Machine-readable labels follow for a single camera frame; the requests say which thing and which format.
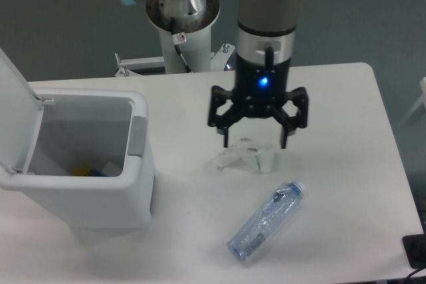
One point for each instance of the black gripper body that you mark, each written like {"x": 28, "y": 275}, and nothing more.
{"x": 260, "y": 89}

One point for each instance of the white push-button trash can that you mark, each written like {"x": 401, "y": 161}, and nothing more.
{"x": 82, "y": 154}

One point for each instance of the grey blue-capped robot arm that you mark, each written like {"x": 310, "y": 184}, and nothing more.
{"x": 265, "y": 41}

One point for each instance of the crumpled white plastic wrapper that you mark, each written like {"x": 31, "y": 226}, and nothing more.
{"x": 257, "y": 155}

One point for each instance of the clear plastic water bottle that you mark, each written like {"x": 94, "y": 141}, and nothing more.
{"x": 280, "y": 205}

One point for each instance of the white item in bin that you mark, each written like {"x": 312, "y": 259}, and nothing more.
{"x": 111, "y": 170}

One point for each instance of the white furniture piece at right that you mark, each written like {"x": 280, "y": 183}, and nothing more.
{"x": 418, "y": 107}

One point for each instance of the blue item in bin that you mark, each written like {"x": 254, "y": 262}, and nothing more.
{"x": 97, "y": 173}

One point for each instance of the yellow item in bin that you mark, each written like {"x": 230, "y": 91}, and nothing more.
{"x": 82, "y": 170}

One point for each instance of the black device at edge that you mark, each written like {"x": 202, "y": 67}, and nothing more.
{"x": 414, "y": 246}

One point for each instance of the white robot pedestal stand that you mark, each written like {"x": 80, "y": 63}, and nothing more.
{"x": 185, "y": 32}

